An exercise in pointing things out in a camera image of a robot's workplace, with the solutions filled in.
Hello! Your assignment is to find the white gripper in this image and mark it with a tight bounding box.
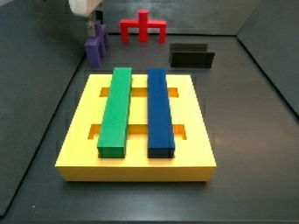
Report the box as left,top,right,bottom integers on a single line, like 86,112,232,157
69,0,105,24

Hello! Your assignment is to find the purple cross-shaped block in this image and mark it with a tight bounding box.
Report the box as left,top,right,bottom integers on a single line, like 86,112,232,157
85,22,109,67

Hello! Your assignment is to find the yellow slotted board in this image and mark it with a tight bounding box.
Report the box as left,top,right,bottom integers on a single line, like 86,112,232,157
55,74,217,182

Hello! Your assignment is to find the red cross-shaped block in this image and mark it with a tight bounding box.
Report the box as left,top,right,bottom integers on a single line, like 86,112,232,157
121,10,167,44

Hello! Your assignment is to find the black block holder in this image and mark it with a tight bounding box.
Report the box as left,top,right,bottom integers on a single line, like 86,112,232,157
170,44,215,68

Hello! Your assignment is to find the blue long bar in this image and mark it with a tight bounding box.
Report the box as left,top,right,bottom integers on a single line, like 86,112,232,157
147,68,175,158

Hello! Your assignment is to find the green long bar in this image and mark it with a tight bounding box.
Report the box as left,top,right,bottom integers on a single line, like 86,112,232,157
98,67,133,158

